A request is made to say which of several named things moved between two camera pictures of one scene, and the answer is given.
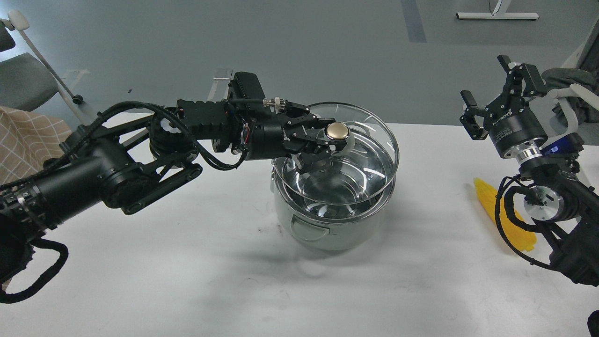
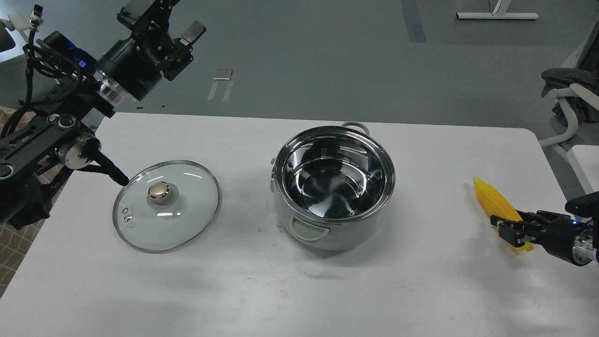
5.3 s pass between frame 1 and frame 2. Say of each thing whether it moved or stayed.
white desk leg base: stayed
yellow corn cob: stayed
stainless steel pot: stayed
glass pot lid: moved
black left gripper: moved
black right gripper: moved
